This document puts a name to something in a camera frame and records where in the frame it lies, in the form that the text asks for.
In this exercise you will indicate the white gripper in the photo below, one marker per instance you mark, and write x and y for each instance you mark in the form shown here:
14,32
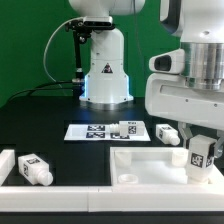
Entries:
167,96

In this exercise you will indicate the white square table top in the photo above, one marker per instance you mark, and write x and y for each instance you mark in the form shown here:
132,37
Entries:
146,166

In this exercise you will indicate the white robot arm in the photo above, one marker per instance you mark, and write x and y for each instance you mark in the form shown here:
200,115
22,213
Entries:
187,84

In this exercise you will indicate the white U-shaped fence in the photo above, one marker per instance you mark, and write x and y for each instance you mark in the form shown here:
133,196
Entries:
208,197

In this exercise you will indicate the white marker sheet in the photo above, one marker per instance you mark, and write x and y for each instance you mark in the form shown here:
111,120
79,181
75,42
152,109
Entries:
97,132

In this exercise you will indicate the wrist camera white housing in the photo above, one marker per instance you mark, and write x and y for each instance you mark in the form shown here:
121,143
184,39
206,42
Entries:
172,62

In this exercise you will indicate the black camera stand pole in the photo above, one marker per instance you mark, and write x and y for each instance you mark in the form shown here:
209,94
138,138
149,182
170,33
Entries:
79,70

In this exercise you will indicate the black camera on stand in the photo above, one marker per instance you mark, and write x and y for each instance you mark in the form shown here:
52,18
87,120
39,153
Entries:
89,23

